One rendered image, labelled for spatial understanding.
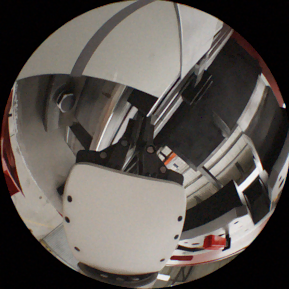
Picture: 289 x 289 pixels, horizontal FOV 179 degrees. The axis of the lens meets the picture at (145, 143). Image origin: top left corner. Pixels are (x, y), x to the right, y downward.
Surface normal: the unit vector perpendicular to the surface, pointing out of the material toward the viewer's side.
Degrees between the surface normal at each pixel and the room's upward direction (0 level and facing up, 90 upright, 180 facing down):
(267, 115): 90
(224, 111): 90
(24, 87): 0
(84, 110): 90
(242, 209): 135
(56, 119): 0
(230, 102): 90
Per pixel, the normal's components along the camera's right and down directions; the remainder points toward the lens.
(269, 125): -0.38, 0.29
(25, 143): 0.76, 0.65
